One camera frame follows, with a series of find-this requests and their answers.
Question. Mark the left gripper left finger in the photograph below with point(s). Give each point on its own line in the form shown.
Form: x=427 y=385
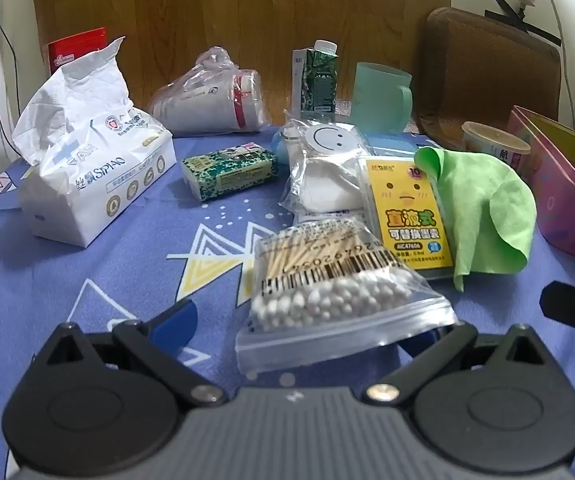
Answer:
x=153 y=347

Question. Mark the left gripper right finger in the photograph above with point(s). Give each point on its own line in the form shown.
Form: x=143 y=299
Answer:
x=445 y=356

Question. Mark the bag of cotton swabs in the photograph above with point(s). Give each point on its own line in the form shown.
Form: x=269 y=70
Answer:
x=327 y=289

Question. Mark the green cloth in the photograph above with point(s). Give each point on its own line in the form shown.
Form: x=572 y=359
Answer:
x=489 y=211

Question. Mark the yellow ink refill box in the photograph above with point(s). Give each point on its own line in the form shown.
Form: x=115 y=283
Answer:
x=405 y=214

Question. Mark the green patterned pocket tissue pack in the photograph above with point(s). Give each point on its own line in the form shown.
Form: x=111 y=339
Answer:
x=230 y=170

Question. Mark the white wet wipes pack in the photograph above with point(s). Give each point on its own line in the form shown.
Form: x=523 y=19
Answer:
x=357 y=214

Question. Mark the smiley bag of cotton pads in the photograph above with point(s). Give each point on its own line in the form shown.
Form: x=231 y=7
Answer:
x=323 y=153

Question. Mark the blue plastic case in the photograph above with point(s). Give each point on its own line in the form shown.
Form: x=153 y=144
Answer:
x=389 y=144

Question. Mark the pink biscuit tin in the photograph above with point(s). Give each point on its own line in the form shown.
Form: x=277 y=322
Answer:
x=550 y=173

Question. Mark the blue patterned tablecloth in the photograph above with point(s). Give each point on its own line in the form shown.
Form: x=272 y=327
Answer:
x=70 y=408

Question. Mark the peanut can with lid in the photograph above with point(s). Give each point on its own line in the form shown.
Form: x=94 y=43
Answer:
x=498 y=143

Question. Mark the white tissue pack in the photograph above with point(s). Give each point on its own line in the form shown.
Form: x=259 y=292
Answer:
x=90 y=151

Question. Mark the teal plastic mug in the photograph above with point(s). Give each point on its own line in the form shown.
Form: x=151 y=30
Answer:
x=382 y=99

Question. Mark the bagged stack of paper cups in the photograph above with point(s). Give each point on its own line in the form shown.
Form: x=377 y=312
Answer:
x=215 y=96

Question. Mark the brown chair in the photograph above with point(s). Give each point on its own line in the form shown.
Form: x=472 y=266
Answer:
x=472 y=69

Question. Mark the green drink carton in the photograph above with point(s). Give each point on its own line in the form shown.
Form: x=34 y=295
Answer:
x=314 y=78

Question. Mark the red snack box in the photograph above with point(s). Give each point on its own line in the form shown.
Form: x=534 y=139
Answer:
x=65 y=50

